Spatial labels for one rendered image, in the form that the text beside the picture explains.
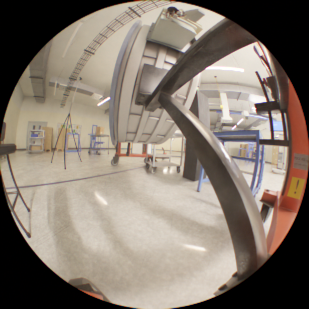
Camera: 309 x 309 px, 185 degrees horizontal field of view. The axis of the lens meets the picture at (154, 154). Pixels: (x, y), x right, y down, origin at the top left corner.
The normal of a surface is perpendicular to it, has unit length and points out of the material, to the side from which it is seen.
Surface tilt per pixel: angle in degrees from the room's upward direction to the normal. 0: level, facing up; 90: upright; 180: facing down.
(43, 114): 90
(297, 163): 90
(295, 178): 90
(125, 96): 134
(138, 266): 0
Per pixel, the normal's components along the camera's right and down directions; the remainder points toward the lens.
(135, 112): 0.16, 0.83
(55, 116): 0.85, 0.09
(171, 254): 0.07, -0.99
